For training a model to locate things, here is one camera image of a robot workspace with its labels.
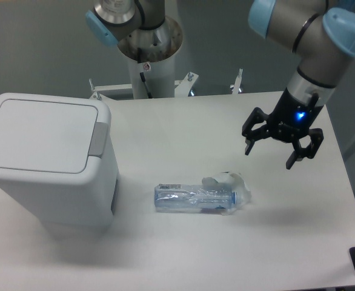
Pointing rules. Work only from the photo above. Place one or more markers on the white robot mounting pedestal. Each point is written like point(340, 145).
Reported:
point(150, 55)

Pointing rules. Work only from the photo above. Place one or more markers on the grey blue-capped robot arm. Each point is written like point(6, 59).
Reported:
point(322, 33)

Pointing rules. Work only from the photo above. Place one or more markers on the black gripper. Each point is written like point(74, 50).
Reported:
point(290, 121)

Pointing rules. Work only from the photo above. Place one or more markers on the crushed clear plastic bottle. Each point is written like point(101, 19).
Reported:
point(182, 198)

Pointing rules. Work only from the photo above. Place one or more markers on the metal clamp screw right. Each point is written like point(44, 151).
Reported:
point(236, 88)

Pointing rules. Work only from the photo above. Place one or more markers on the white lidded trash can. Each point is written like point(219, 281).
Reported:
point(57, 158)

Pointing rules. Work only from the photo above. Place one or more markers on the white table frame bracket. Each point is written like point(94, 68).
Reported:
point(142, 90)

